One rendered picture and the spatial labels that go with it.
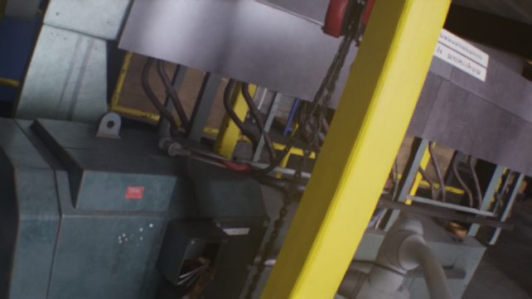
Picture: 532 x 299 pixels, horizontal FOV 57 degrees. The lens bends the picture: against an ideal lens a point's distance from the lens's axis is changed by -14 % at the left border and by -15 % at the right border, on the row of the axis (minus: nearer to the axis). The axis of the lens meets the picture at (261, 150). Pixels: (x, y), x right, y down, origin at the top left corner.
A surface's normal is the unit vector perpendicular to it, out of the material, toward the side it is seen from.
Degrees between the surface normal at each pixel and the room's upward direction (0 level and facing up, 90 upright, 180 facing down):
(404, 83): 90
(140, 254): 90
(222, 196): 45
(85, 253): 90
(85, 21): 90
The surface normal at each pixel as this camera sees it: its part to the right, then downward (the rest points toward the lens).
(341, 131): -0.85, -0.20
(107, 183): 0.66, 0.40
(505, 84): 0.47, 0.15
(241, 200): 0.71, -0.37
